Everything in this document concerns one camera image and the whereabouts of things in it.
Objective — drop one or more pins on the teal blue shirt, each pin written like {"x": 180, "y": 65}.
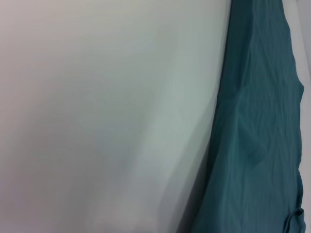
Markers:
{"x": 255, "y": 121}

